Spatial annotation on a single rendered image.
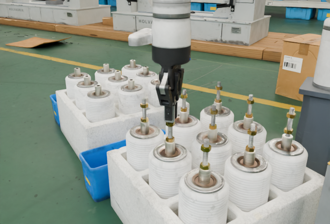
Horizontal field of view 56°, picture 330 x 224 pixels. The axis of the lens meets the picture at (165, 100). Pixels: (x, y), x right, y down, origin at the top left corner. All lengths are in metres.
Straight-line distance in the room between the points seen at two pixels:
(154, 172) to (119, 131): 0.38
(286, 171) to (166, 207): 0.27
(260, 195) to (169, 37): 0.36
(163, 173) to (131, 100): 0.44
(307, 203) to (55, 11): 3.57
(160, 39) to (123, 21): 2.68
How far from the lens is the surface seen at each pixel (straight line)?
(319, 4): 5.15
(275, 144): 0.77
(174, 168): 0.66
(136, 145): 0.76
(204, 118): 0.88
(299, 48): 1.73
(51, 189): 1.06
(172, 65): 0.58
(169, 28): 0.57
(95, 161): 1.01
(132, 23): 3.19
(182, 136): 0.81
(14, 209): 1.03
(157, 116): 1.08
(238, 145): 0.81
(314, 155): 1.10
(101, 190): 0.95
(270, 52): 2.53
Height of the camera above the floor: 0.61
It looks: 22 degrees down
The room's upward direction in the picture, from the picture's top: straight up
